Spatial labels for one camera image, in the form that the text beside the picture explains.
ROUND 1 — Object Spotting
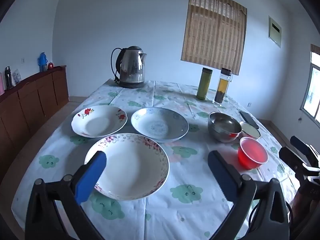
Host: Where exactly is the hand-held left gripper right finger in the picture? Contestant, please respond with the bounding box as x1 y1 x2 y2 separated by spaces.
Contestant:
208 150 290 240

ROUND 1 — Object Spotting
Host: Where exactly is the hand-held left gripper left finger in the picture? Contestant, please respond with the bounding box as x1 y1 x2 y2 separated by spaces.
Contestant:
25 151 107 240

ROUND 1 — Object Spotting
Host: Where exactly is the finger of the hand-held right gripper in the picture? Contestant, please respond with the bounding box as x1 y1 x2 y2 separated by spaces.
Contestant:
279 147 307 178
290 136 320 160

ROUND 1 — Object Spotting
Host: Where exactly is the pink floral rim plate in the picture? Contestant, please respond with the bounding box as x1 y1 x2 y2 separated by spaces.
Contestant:
84 133 170 201

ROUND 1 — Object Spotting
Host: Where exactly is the stainless steel bowl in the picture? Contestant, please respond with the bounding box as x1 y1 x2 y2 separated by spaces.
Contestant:
207 112 242 143

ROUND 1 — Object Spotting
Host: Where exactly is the white enamel bowl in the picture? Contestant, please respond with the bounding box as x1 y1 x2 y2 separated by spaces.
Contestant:
239 121 261 139

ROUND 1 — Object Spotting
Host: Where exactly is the red flower white plate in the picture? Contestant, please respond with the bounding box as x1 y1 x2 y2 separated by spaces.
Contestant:
71 105 128 138

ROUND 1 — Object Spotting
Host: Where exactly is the blue pattern plate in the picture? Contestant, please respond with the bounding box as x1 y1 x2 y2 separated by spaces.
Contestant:
131 107 189 143

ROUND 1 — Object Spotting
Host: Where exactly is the window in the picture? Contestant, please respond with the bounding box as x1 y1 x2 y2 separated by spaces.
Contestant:
299 44 320 127

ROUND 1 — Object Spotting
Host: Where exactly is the black smartphone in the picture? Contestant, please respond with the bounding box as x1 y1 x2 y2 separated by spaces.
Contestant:
239 111 260 129

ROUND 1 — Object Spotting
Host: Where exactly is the glass tea bottle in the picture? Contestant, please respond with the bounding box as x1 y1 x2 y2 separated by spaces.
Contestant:
212 67 233 105

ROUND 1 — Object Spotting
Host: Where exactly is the green thermos bottle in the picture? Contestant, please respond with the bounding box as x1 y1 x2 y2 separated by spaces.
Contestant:
196 67 213 100

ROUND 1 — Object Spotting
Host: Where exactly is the brown wooden cabinet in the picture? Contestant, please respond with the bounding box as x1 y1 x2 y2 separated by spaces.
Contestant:
0 65 70 180

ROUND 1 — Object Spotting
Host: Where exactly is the black kettle base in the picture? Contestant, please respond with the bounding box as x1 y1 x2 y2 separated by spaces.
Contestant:
117 79 147 89

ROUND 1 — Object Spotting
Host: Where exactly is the stainless steel electric kettle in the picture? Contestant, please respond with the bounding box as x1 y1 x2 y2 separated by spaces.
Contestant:
111 46 147 83

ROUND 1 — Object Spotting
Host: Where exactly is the blue thermos flask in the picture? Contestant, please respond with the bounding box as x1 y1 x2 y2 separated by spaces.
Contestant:
37 52 48 72

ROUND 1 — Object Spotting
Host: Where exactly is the black water bottle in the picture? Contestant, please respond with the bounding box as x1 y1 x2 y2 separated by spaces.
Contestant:
4 66 13 89

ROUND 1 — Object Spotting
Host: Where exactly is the bamboo window blind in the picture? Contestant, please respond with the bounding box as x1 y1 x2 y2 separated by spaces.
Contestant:
180 0 248 76

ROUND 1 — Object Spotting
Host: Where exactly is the black cable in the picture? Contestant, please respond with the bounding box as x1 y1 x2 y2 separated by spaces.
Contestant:
249 200 262 232

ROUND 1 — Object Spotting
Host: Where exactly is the white wall panel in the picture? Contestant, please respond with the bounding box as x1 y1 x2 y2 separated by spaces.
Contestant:
268 15 282 48

